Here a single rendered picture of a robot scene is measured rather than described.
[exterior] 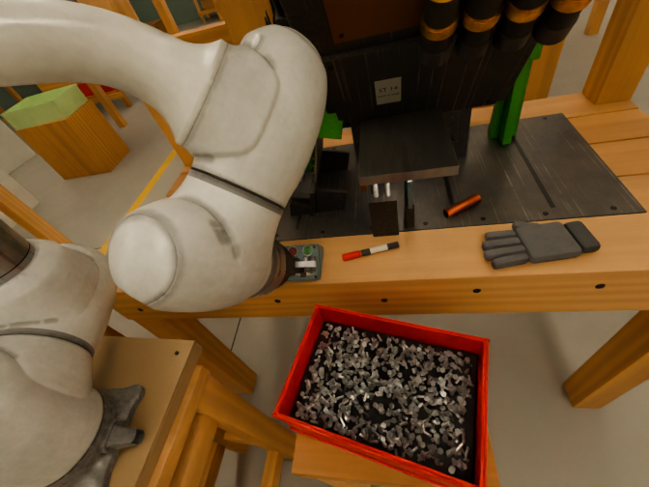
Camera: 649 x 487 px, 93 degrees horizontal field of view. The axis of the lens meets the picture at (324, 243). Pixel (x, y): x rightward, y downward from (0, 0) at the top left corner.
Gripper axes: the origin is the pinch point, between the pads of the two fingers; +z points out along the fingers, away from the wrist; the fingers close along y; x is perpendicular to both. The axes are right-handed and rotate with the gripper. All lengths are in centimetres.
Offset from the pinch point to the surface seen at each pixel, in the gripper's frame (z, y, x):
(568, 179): 21, 59, 18
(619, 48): 30, 79, 54
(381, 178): -9.7, 17.5, 13.9
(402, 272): 6.5, 19.9, -1.9
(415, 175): -9.5, 23.0, 13.8
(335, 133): 1.8, 8.0, 28.7
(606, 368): 55, 79, -33
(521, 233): 8.4, 43.7, 5.0
